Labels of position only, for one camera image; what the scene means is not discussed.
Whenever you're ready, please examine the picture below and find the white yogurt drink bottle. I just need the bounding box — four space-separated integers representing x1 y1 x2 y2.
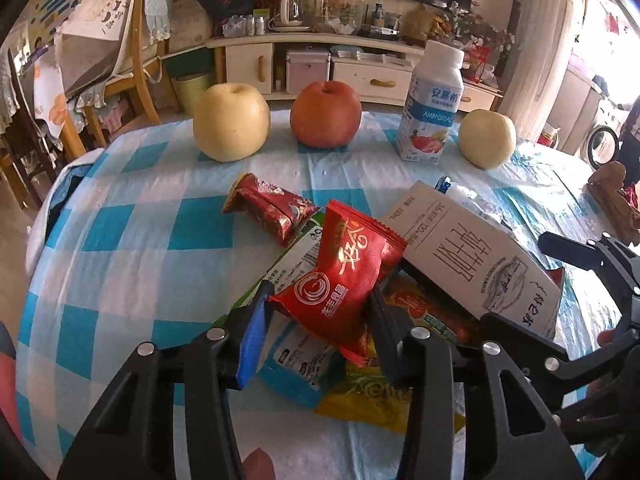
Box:
397 40 464 162

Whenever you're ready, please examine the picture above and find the yellow pear right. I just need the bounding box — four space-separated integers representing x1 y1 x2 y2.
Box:
458 108 516 170

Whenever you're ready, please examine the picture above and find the crushed white yogurt bottle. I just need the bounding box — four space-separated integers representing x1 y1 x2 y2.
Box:
434 176 515 238

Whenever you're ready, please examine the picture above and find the person's right hand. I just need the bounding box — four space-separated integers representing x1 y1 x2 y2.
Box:
597 330 616 348

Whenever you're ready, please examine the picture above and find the brown bag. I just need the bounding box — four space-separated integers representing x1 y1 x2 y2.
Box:
587 162 639 245

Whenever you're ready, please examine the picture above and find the person's left hand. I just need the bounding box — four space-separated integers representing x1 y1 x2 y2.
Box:
243 448 276 480

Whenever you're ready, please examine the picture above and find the white milk carton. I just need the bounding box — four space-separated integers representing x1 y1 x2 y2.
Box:
381 181 561 339

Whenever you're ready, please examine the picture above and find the yellow pear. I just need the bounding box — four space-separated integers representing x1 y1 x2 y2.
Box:
193 84 270 162
458 108 516 170

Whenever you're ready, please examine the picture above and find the small dark red wrapper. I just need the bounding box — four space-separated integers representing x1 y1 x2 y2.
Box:
222 172 319 247

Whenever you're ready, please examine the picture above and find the blue checkered tablecloth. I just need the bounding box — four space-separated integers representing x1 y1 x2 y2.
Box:
16 110 610 476

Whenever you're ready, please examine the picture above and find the green waste bin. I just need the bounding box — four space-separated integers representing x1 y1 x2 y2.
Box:
171 73 213 116

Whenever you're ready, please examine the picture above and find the red snack wrapper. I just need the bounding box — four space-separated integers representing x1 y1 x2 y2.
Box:
269 200 407 367

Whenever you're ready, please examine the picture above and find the red apple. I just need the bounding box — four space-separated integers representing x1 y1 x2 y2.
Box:
290 80 362 150

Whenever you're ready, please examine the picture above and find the dark wooden chair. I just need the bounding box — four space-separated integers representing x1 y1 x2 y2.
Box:
1 48 65 208

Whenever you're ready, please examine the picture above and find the white tv cabinet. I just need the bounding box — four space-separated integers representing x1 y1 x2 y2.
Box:
205 31 504 114

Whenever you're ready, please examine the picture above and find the pink trash bucket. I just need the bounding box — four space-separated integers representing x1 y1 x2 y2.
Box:
0 323 22 441

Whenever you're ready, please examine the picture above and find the yellow snack wrapper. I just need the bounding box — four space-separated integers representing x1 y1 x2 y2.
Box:
314 274 478 434

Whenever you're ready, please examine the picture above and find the yellow pear left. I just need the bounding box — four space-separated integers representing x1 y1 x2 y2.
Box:
193 84 270 162

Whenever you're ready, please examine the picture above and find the electric kettle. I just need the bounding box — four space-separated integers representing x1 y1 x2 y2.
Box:
269 0 311 32

